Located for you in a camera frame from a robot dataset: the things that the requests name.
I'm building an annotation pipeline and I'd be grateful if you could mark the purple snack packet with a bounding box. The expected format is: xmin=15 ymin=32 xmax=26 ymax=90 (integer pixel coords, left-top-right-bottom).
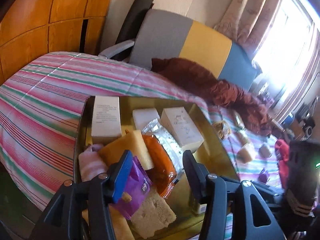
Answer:
xmin=112 ymin=156 xmax=152 ymax=220

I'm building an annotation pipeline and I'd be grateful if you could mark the brown sponge block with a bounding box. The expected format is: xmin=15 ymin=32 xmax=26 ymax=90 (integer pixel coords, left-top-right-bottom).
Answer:
xmin=131 ymin=187 xmax=176 ymax=239

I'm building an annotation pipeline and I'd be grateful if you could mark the cluttered side desk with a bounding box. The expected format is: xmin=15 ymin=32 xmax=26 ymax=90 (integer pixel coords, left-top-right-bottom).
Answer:
xmin=279 ymin=100 xmax=319 ymax=141

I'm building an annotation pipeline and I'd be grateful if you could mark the grey yellow blue chair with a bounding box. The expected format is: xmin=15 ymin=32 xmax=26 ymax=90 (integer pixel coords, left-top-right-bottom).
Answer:
xmin=99 ymin=9 xmax=257 ymax=90

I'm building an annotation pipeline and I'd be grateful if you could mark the white soap box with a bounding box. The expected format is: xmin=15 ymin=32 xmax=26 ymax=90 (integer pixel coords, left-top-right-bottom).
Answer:
xmin=132 ymin=108 xmax=160 ymax=130

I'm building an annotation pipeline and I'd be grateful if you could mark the yellow sponge block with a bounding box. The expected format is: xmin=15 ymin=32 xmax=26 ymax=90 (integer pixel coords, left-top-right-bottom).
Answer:
xmin=108 ymin=205 xmax=135 ymax=240

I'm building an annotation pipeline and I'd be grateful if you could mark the wooden wardrobe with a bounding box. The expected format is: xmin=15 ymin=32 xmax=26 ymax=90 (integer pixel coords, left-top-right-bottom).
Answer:
xmin=1 ymin=0 xmax=111 ymax=83

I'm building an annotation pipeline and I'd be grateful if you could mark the yellow patterned sock ball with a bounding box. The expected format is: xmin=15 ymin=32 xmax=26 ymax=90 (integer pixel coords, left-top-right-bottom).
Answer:
xmin=213 ymin=120 xmax=232 ymax=140

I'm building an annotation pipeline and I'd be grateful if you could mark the orange white snack bag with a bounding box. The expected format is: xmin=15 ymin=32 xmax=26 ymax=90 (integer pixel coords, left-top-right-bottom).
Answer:
xmin=142 ymin=118 xmax=184 ymax=198

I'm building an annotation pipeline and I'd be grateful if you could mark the cream illustrated medicine box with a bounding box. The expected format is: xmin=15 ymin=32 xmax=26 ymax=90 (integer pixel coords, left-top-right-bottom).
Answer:
xmin=160 ymin=107 xmax=204 ymax=153

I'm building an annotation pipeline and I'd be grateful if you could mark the tall cream medicine box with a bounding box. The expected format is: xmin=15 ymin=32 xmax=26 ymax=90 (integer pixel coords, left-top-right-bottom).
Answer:
xmin=91 ymin=96 xmax=121 ymax=145

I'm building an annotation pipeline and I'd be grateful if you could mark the black rolled mat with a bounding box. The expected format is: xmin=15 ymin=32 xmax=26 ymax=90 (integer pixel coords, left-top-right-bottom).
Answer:
xmin=116 ymin=0 xmax=153 ymax=44

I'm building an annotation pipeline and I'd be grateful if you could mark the maroon jacket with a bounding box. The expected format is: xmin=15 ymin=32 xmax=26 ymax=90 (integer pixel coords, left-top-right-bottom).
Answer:
xmin=151 ymin=58 xmax=272 ymax=137

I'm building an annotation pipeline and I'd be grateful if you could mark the pale yellow sponge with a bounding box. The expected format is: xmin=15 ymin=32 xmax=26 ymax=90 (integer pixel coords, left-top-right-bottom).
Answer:
xmin=98 ymin=130 xmax=154 ymax=171

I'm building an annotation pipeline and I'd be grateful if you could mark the small green cracker pack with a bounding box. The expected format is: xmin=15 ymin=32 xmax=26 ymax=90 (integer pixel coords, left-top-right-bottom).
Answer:
xmin=233 ymin=111 xmax=245 ymax=129

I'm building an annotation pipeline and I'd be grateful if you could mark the patterned curtain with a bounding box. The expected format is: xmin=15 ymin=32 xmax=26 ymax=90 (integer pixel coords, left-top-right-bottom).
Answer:
xmin=214 ymin=0 xmax=282 ymax=59

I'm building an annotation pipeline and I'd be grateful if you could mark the pink sock roll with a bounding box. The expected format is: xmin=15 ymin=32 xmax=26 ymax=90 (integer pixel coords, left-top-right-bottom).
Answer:
xmin=78 ymin=144 xmax=108 ymax=181

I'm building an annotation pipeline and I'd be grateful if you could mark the green yellow cracker pack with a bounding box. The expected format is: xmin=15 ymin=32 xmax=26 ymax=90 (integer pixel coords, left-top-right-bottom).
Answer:
xmin=236 ymin=131 xmax=251 ymax=146

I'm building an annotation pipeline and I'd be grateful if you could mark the striped tablecloth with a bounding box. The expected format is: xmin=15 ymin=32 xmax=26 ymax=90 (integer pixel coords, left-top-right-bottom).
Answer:
xmin=0 ymin=51 xmax=284 ymax=240

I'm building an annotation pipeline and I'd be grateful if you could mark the red cloth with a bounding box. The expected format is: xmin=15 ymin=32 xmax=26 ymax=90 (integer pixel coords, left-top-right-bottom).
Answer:
xmin=274 ymin=139 xmax=290 ymax=189

